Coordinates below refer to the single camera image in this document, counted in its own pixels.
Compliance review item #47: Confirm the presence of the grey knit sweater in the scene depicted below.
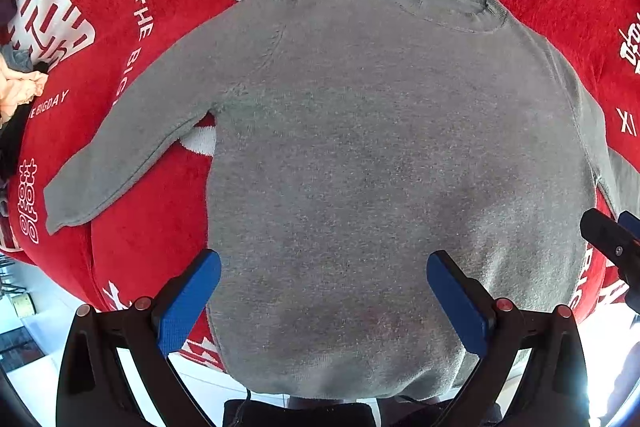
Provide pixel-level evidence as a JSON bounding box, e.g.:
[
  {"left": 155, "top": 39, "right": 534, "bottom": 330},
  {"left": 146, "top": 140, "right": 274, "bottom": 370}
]
[{"left": 44, "top": 0, "right": 639, "bottom": 399}]

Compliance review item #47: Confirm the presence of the pile of clothes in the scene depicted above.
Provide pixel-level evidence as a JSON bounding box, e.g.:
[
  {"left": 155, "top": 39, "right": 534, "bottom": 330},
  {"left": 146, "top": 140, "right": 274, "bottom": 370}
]
[{"left": 0, "top": 43, "right": 50, "bottom": 253}]

